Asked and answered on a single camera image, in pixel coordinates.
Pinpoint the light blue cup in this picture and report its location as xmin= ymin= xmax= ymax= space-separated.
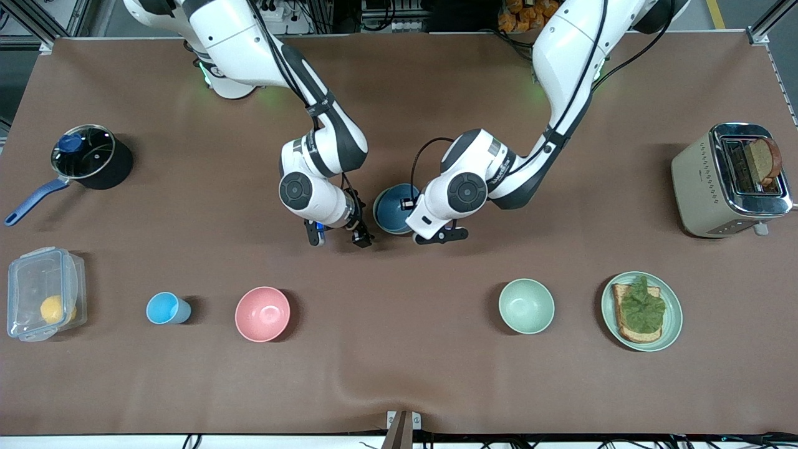
xmin=146 ymin=292 xmax=192 ymax=326

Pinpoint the toast slice with lettuce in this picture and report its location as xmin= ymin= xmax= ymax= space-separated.
xmin=612 ymin=283 xmax=663 ymax=344

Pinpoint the black pot with blue handle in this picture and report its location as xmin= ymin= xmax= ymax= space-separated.
xmin=5 ymin=123 xmax=134 ymax=227

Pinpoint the white power strip with plugs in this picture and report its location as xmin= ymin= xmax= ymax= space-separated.
xmin=256 ymin=0 xmax=286 ymax=24

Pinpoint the brown table cover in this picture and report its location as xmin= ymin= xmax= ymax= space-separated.
xmin=0 ymin=32 xmax=798 ymax=436

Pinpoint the pale green plate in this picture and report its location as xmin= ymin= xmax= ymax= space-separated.
xmin=601 ymin=271 xmax=684 ymax=353

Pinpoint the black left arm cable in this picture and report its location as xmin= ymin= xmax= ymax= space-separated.
xmin=410 ymin=0 xmax=677 ymax=200

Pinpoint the aluminium frame profile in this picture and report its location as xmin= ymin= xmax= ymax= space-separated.
xmin=0 ymin=0 xmax=94 ymax=54
xmin=745 ymin=0 xmax=798 ymax=47

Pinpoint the blue bowl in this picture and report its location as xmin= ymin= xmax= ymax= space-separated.
xmin=373 ymin=183 xmax=422 ymax=236

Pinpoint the brown bread slice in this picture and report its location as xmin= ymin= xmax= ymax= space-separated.
xmin=747 ymin=137 xmax=782 ymax=188

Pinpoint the clear plastic food container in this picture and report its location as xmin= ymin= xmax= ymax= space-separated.
xmin=6 ymin=247 xmax=88 ymax=342

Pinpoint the glass pot lid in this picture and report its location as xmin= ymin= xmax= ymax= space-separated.
xmin=51 ymin=125 xmax=117 ymax=180

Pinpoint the orange snack bag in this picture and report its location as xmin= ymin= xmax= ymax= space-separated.
xmin=497 ymin=0 xmax=565 ymax=34

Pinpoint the yellow lemon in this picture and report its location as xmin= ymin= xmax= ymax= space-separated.
xmin=40 ymin=295 xmax=77 ymax=325

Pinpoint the beige chrome toaster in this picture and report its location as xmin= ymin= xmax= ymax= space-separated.
xmin=671 ymin=122 xmax=795 ymax=239

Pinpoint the white empty power strip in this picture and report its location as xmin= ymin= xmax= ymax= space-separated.
xmin=360 ymin=19 xmax=426 ymax=33

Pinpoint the pink bowl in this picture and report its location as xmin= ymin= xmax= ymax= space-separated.
xmin=234 ymin=286 xmax=291 ymax=343

